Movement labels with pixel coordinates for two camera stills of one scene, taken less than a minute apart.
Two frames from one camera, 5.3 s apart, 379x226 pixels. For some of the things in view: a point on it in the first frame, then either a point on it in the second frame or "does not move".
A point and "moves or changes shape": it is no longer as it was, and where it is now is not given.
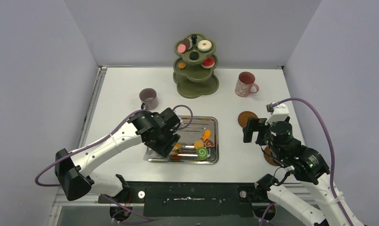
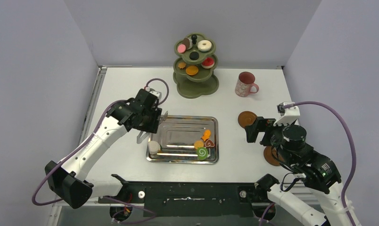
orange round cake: [177, 146] to [192, 70]
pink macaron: [181, 48] does not move
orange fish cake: [207, 135] does not move
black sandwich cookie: [194, 55] does not move
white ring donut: [204, 45] does not move
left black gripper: [164, 149] to [152, 126]
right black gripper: [257, 129] does not move
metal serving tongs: [152, 156] moves or changes shape
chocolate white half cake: [188, 43] does not move
